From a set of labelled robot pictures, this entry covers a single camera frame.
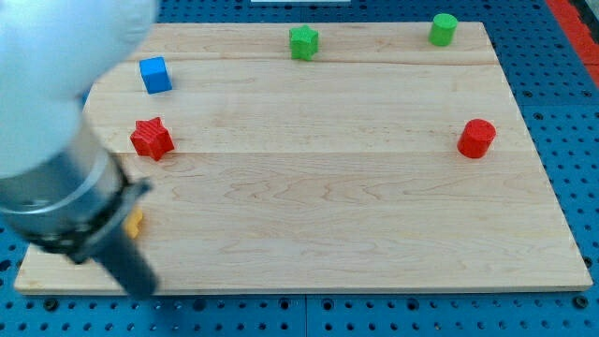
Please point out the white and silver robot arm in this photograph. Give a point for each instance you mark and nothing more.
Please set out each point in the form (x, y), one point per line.
(55, 174)

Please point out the green star block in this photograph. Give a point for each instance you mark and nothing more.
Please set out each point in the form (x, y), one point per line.
(303, 42)

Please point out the red star block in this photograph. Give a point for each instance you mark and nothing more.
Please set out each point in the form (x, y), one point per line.
(150, 138)

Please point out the light wooden board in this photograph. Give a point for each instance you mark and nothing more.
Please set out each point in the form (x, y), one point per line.
(338, 175)

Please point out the blue cube block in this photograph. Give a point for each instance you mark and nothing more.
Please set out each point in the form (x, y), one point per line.
(155, 75)

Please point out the yellow block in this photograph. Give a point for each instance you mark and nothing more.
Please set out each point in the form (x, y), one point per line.
(131, 224)

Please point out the red cylinder block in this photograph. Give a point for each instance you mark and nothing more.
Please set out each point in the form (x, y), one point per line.
(476, 138)

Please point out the green cylinder block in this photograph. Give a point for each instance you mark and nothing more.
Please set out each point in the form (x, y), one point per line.
(443, 28)

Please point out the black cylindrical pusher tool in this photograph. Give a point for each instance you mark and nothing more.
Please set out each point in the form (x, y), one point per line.
(104, 240)

